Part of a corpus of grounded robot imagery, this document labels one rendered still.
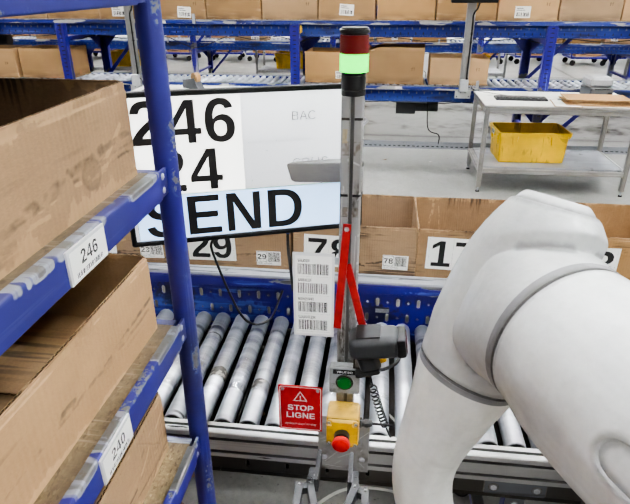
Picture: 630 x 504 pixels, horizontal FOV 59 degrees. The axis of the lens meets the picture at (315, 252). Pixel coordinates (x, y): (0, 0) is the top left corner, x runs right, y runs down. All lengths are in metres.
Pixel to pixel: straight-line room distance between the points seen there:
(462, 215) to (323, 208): 0.94
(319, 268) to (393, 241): 0.66
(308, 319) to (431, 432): 0.67
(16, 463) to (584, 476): 0.41
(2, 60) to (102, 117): 6.61
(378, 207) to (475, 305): 1.56
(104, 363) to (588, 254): 0.46
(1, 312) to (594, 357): 0.38
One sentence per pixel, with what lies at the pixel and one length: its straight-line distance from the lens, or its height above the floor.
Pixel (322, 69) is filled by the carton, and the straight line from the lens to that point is 5.98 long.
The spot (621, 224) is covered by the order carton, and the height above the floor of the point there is 0.98.
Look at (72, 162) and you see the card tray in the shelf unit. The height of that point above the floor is 1.59.
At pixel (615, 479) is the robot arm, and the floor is 1.48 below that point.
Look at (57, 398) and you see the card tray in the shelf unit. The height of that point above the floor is 1.40.
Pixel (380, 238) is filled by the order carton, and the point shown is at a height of 1.01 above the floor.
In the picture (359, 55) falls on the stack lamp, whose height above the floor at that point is 1.62.
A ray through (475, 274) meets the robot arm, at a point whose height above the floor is 1.51.
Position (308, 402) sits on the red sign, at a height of 0.87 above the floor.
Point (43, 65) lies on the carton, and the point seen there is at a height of 0.93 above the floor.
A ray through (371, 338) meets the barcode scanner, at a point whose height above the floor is 1.09.
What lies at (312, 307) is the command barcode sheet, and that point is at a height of 1.12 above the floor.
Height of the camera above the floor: 1.73
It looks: 26 degrees down
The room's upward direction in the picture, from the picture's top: straight up
